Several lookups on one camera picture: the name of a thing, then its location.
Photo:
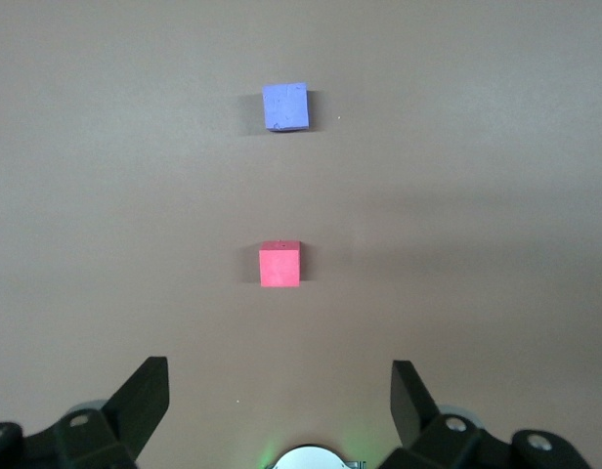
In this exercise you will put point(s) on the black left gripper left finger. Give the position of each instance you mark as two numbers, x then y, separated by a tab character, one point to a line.
130	410

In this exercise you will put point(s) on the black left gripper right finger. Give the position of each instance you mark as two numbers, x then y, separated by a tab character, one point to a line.
418	415

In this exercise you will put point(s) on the red foam block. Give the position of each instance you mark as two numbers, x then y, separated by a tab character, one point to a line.
280	266

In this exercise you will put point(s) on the brown table mat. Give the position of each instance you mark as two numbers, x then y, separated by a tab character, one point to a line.
135	195

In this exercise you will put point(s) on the purple foam block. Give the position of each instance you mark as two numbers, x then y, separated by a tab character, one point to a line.
286	106

